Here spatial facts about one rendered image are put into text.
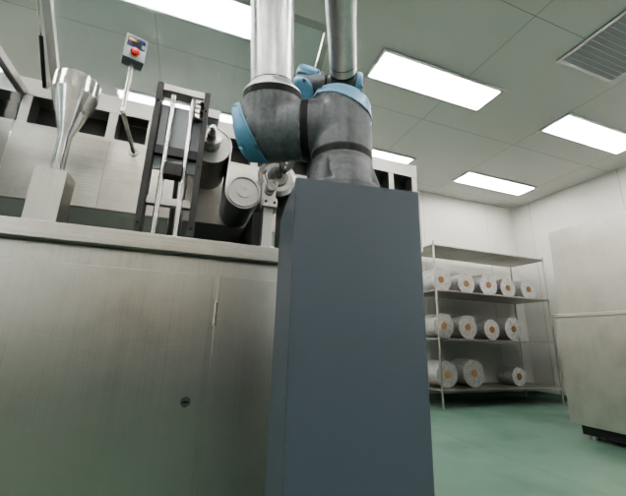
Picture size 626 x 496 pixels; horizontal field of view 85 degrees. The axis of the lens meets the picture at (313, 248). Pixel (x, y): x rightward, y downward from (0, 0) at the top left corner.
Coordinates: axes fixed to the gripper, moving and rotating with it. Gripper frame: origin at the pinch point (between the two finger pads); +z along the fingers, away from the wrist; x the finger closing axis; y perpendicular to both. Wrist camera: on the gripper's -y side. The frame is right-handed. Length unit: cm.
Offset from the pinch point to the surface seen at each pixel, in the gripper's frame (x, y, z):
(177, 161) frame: 35.9, -8.9, 0.1
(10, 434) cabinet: 57, -75, 34
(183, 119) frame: 36.0, 2.7, -9.7
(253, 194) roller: 10.0, -4.0, 9.3
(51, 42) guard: 90, 56, -11
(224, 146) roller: 21.7, 9.4, -1.4
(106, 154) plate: 66, 33, 21
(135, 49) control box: 56, 32, -21
